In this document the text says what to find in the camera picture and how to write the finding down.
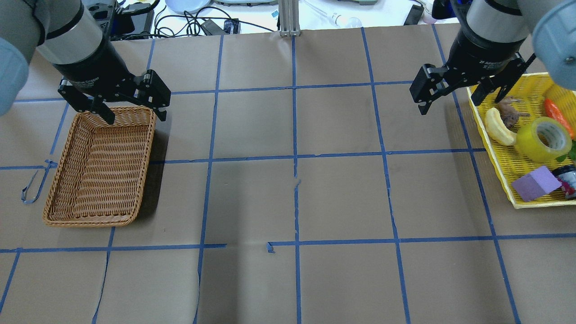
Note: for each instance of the purple foam cube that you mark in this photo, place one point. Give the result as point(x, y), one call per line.
point(536, 184)

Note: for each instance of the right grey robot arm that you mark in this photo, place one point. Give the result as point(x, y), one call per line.
point(547, 26)

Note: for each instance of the light blue plate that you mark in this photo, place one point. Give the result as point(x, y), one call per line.
point(182, 6)

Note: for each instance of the black power adapter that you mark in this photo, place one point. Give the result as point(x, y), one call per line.
point(210, 28)

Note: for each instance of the yellow plastic basket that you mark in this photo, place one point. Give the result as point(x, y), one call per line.
point(512, 162)

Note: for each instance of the aluminium frame post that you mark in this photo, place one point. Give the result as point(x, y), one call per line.
point(289, 18)

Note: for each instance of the yellow tape roll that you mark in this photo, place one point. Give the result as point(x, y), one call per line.
point(543, 140)

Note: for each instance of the orange toy carrot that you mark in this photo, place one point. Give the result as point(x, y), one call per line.
point(553, 111)

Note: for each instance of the yellow toy banana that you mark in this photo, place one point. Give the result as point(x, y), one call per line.
point(496, 128)

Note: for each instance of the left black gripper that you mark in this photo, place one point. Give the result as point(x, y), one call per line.
point(91, 65)

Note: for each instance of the brown wicker basket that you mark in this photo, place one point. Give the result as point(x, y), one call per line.
point(100, 177)

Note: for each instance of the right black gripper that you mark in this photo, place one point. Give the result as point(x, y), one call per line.
point(480, 55)

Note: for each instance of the clear plastic bulb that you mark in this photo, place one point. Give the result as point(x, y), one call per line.
point(343, 21)

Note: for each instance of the brown toy animal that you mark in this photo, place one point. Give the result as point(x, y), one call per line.
point(509, 115)

